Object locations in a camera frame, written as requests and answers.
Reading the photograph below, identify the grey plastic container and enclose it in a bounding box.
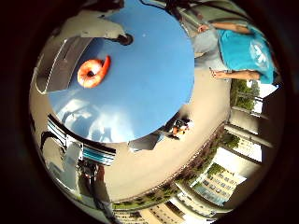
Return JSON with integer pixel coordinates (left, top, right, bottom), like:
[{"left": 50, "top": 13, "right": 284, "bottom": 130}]
[{"left": 33, "top": 35, "right": 95, "bottom": 95}]

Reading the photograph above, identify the orange shrimp toy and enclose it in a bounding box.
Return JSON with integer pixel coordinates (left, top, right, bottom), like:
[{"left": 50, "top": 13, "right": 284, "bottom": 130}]
[{"left": 77, "top": 54, "right": 112, "bottom": 90}]

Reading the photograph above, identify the grey box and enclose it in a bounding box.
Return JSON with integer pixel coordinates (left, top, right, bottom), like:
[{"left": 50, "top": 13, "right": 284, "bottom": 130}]
[{"left": 127, "top": 132, "right": 163, "bottom": 153}]

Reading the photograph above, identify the person in teal shirt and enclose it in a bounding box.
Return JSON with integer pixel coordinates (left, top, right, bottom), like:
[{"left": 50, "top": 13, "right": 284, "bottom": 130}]
[{"left": 183, "top": 18, "right": 278, "bottom": 86}]

